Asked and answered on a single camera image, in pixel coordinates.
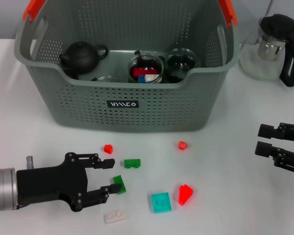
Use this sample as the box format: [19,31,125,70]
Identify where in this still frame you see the small black clay cup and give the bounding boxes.
[62,68,79,80]

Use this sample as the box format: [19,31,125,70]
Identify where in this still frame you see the glass teacup black insert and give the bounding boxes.
[128,50,165,84]
[165,47,199,83]
[91,76,121,83]

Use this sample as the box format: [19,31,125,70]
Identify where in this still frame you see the dark red arch brick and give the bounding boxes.
[129,67,158,78]

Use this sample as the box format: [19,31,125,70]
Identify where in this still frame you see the glass teapot black lid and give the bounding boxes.
[239,14,294,88]

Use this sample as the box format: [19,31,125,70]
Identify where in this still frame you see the black clay teapot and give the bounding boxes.
[59,41,109,74]

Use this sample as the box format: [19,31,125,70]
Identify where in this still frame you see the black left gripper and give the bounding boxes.
[16,152,123,213]

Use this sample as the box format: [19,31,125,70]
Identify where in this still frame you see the white plate brick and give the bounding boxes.
[103,211,128,224]

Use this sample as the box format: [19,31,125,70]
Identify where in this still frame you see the green notched brick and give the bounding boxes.
[123,158,142,169]

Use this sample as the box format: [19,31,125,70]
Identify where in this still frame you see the orange-red slope brick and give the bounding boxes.
[178,184,194,206]

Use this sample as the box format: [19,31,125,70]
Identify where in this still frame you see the grey perforated storage bin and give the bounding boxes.
[13,0,238,133]

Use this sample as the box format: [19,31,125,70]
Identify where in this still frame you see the orange bin handle clip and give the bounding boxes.
[218,0,238,28]
[23,0,46,23]

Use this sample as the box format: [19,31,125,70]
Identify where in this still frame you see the white long brick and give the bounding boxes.
[144,74,162,84]

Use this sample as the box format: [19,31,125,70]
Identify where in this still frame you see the teal square plate brick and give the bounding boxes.
[150,192,173,214]

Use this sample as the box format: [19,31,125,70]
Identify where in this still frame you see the green long brick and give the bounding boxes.
[112,175,127,195]

